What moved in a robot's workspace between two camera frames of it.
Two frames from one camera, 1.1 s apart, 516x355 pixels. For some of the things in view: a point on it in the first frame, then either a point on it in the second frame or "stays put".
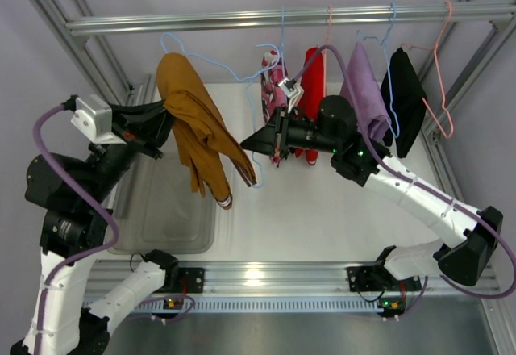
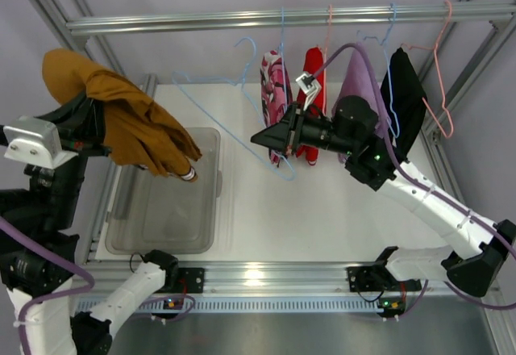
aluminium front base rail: (280, 277) stays put
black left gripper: (142, 140) to (89, 121)
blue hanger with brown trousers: (197, 95) to (176, 73)
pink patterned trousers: (272, 73) stays put
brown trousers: (202, 131) to (137, 131)
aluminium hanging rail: (452, 14) stays put
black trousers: (404, 101) stays put
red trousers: (313, 93) stays put
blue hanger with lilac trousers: (384, 45) stays put
